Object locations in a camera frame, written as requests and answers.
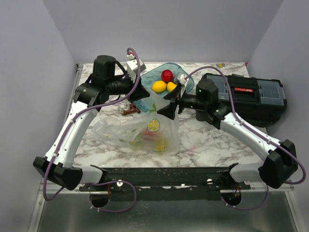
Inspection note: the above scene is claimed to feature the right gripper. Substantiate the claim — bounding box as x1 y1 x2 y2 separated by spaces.
156 86 207 120

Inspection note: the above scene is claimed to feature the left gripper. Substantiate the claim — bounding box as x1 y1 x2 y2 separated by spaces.
106 71 151 103

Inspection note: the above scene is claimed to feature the teal plastic container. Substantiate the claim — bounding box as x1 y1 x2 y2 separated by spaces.
133 62 195 114

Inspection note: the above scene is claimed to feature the clear plastic lemon-print bag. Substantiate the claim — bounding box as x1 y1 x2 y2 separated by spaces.
92 88 180 153

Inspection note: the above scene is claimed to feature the red fake apple front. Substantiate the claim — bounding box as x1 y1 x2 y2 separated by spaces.
142 130 160 142

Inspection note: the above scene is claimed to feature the red fake apple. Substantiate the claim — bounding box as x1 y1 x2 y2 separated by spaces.
161 70 174 83
142 130 160 142

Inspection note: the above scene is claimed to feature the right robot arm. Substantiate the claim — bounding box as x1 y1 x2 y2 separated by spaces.
157 79 298 189

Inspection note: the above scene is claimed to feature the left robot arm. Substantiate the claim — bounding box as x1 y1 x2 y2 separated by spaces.
33 52 150 191

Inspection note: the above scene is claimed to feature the yellow fake mango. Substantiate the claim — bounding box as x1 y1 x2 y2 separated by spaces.
167 82 177 92

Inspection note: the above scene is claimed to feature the yellow fake lemon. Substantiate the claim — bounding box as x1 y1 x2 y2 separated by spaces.
152 81 167 93

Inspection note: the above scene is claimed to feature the red fake apple back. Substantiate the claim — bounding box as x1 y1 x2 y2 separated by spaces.
161 70 174 83

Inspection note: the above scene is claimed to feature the brown toy faucet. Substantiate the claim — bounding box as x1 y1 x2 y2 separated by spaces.
122 103 141 116

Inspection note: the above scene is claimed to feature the black toolbox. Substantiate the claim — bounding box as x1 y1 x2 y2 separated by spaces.
196 73 287 128

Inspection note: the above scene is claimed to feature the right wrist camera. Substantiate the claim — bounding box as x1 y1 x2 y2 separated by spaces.
176 74 188 95

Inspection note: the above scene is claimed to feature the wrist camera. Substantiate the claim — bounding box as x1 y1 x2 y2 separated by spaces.
176 74 188 95
126 50 138 83

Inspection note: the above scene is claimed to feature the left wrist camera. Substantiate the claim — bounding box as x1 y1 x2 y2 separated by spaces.
126 50 138 83

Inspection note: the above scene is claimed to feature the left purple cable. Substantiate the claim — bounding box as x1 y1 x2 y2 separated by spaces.
42 47 137 213

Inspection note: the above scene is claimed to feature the purple cable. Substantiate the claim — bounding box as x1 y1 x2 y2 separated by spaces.
42 47 137 213
183 66 306 211

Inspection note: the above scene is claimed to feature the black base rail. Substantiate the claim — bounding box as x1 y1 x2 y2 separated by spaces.
79 167 250 201

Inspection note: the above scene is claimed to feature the aluminium frame rail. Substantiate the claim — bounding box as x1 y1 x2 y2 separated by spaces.
38 178 294 194

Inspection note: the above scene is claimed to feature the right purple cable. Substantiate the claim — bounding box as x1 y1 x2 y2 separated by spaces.
183 66 306 211

